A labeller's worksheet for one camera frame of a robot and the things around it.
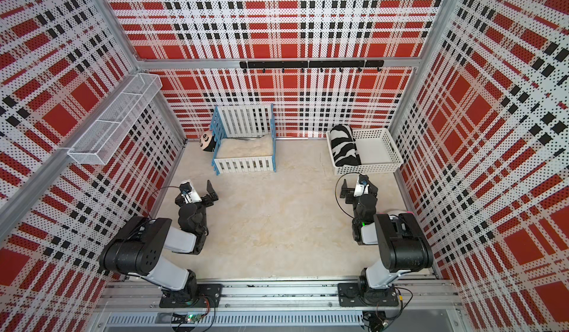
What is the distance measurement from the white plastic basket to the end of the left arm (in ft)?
1.80

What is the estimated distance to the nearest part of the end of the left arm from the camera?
2.47 feet

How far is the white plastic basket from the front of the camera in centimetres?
104
